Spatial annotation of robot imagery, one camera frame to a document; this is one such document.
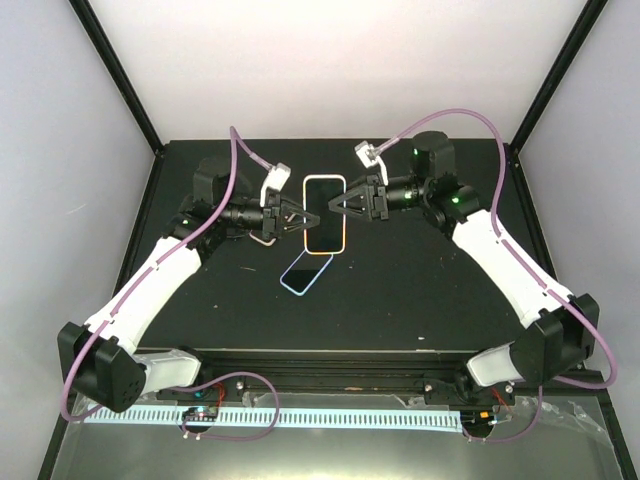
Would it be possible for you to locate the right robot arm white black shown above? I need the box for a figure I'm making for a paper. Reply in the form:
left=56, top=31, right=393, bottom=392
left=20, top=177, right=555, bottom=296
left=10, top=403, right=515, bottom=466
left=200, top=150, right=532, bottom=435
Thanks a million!
left=328, top=131, right=600, bottom=403

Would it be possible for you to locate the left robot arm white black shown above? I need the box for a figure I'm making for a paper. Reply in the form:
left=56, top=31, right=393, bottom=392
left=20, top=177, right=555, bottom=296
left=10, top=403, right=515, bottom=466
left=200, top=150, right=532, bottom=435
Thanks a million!
left=57, top=158, right=319, bottom=413

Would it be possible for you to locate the phone in blue case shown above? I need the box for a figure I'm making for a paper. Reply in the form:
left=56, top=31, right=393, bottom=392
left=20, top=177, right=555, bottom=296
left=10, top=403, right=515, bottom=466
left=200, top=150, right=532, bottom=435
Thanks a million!
left=279, top=250, right=334, bottom=297

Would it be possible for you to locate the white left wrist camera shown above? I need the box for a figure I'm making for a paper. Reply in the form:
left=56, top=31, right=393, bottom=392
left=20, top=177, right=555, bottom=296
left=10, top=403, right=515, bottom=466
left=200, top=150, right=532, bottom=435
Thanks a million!
left=260, top=163, right=291, bottom=207

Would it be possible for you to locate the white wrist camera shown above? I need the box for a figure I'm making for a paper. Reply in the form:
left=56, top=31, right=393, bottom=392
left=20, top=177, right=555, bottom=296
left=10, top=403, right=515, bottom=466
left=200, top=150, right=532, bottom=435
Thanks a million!
left=354, top=141, right=389, bottom=186
left=260, top=163, right=291, bottom=207

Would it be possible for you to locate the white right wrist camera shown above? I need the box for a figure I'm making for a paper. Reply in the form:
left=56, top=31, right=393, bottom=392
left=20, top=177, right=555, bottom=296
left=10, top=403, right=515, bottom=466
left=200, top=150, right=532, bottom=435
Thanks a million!
left=354, top=141, right=389, bottom=186

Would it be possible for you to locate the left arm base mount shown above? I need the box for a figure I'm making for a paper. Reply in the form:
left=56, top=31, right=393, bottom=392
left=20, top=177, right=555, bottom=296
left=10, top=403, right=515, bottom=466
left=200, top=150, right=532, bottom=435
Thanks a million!
left=157, top=371, right=247, bottom=401

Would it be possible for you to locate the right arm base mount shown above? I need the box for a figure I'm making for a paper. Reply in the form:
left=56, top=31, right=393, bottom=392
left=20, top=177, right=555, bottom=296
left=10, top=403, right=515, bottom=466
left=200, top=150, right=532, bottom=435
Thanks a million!
left=422, top=372, right=501, bottom=407

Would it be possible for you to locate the white slotted cable duct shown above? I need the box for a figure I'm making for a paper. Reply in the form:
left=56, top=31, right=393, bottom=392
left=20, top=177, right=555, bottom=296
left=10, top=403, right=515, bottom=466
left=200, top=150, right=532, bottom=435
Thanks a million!
left=85, top=405, right=462, bottom=433

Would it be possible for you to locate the left black frame post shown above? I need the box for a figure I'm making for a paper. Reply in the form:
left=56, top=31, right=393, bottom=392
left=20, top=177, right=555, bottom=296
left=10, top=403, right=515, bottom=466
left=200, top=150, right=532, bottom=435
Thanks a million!
left=68, top=0, right=164, bottom=155

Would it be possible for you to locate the black frame post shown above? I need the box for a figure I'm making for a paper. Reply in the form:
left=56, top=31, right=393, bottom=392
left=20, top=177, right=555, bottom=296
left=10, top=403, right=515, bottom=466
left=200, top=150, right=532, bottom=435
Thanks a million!
left=509, top=0, right=609, bottom=154
left=68, top=0, right=164, bottom=155

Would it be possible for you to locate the right black frame post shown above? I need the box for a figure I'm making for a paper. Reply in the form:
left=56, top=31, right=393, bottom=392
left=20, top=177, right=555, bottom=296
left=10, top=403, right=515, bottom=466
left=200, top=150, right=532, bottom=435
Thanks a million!
left=509, top=0, right=609, bottom=154

